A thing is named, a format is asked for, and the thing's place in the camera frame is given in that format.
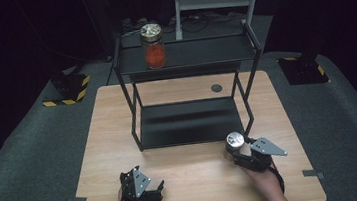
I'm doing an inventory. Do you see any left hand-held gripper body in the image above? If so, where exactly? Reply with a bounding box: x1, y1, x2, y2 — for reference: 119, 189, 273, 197
118, 165, 164, 201

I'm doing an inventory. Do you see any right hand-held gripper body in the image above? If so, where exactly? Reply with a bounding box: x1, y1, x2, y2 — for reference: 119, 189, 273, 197
232, 134, 289, 175

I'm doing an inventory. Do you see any glass jar with silver lid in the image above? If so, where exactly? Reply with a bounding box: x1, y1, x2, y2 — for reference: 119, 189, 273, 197
223, 130, 247, 157

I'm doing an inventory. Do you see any black metal shelf rack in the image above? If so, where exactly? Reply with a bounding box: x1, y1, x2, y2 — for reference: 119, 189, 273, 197
109, 17, 273, 155

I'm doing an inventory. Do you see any glass jar with gold lid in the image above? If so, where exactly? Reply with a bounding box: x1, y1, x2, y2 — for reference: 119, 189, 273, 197
138, 22, 168, 71

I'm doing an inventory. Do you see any person's right hand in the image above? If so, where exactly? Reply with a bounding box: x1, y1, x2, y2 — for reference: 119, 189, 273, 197
243, 163, 283, 199

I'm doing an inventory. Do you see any dark round table grommet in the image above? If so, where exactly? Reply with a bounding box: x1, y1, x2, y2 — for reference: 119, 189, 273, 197
210, 83, 224, 94

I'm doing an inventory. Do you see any striped black stand base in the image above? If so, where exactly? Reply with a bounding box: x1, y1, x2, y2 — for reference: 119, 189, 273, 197
277, 52, 330, 88
39, 71, 94, 109

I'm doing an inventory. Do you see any grey metal stand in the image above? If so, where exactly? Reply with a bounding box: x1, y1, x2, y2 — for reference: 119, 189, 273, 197
171, 0, 268, 41

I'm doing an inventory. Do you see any bundle of floor cables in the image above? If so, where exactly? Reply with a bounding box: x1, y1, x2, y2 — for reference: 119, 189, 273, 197
120, 5, 247, 41

